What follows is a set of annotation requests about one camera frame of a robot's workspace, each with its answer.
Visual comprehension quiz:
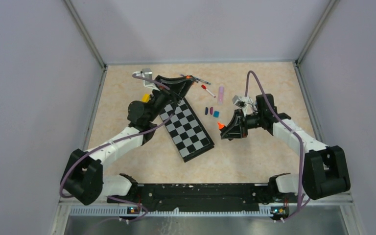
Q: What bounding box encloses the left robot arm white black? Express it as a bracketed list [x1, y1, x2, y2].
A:
[59, 71, 195, 205]

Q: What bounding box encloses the white marker red cap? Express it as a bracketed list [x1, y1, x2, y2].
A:
[201, 85, 216, 98]

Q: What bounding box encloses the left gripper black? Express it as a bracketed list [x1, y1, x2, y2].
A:
[147, 75, 196, 122]

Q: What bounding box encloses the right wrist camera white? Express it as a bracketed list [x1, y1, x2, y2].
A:
[232, 95, 251, 117]

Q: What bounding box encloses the pale purple highlighter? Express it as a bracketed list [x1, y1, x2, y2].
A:
[217, 86, 225, 105]

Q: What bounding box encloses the black white chessboard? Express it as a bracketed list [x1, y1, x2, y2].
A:
[159, 98, 214, 163]

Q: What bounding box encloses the yellow block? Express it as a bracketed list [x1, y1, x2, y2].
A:
[141, 94, 150, 103]

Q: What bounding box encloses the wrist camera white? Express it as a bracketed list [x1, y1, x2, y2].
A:
[232, 95, 251, 117]
[132, 68, 158, 90]

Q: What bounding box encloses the black highlighter orange cap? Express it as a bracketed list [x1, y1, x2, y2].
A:
[217, 122, 226, 131]

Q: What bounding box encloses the thin dark pen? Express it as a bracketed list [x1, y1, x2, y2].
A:
[180, 74, 199, 83]

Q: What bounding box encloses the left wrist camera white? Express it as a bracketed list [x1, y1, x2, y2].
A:
[132, 68, 158, 90]

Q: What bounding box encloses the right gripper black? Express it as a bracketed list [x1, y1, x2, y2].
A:
[221, 108, 264, 139]

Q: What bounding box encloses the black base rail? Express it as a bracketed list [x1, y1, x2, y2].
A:
[107, 183, 301, 213]

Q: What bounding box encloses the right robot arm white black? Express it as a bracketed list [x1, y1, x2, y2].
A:
[218, 94, 351, 202]

